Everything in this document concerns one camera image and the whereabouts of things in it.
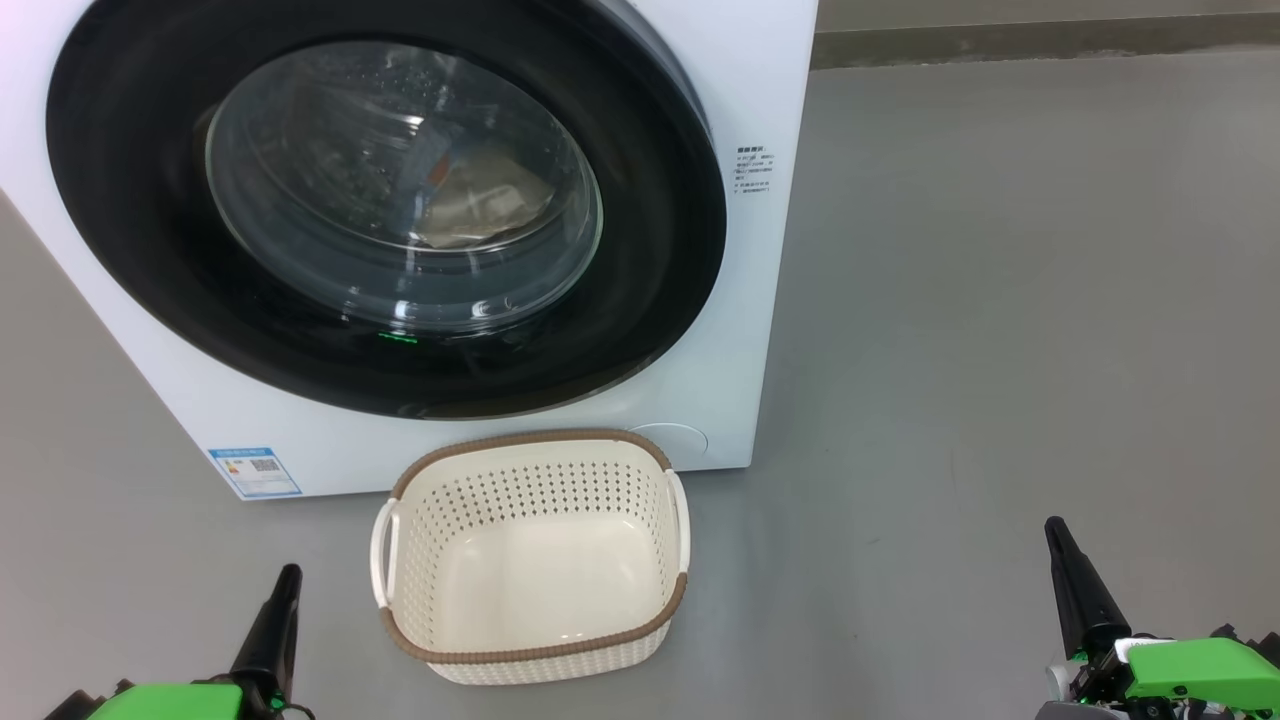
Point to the black round glass washer door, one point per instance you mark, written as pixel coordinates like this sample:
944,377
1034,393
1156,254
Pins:
130,250

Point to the cream perforated laundry basket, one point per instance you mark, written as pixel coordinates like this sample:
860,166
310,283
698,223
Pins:
520,490

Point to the blue energy label sticker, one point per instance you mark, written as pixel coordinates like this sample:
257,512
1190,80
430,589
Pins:
255,473

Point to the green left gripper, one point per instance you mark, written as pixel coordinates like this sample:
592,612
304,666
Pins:
170,703

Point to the stainless steel washing machine drum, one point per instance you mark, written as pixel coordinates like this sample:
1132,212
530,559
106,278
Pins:
330,150

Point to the light blue and cream garment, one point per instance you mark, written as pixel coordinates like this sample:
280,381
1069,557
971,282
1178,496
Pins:
490,205

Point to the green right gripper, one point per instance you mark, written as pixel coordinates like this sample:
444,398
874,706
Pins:
1200,672

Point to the white front-load washing machine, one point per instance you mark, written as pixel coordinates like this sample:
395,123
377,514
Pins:
760,350

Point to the round white filter cover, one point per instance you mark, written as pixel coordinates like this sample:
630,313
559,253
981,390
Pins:
685,440

